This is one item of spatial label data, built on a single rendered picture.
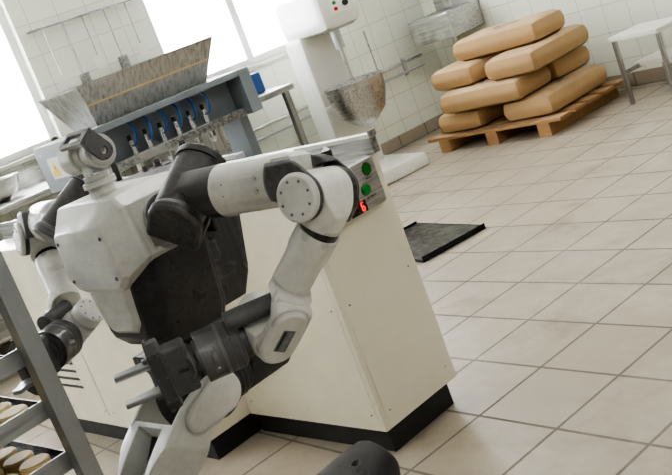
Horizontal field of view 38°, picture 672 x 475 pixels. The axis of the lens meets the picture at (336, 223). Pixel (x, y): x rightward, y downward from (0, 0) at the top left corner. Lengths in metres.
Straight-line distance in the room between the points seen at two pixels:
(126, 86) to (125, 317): 1.56
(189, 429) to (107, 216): 0.43
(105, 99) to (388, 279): 1.09
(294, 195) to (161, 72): 1.94
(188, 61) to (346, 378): 1.24
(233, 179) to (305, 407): 1.67
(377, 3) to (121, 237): 6.39
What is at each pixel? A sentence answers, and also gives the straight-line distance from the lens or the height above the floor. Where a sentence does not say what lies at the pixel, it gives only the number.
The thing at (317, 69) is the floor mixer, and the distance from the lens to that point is 6.93.
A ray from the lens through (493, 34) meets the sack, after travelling 6.79.
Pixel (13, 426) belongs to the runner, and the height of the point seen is 0.87.
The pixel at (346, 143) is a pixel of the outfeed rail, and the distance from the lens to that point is 2.94.
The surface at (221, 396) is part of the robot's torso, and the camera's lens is 1.92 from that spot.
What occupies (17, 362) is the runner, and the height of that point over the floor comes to 0.96.
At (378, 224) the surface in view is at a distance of 2.90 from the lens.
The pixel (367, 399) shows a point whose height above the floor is 0.19.
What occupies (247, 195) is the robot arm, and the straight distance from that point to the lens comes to 1.58.
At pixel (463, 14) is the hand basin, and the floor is 0.83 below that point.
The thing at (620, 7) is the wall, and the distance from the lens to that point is 7.13.
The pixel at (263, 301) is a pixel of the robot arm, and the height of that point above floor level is 0.89.
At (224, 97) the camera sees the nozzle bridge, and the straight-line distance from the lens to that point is 3.56.
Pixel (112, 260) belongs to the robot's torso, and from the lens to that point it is 1.79.
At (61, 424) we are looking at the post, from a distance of 1.59.
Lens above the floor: 1.30
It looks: 12 degrees down
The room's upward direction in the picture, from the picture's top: 21 degrees counter-clockwise
